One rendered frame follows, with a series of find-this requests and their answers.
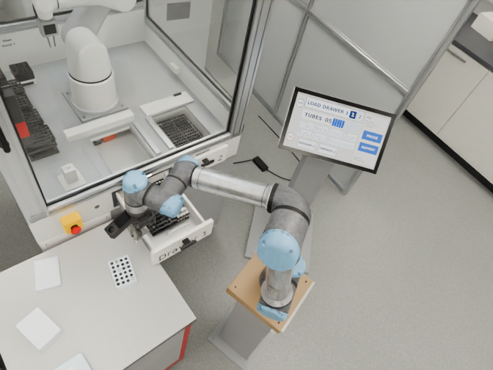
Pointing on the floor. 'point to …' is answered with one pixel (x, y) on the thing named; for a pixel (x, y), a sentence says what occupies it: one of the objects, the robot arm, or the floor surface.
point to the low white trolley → (96, 309)
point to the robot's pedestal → (245, 335)
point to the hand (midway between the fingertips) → (133, 238)
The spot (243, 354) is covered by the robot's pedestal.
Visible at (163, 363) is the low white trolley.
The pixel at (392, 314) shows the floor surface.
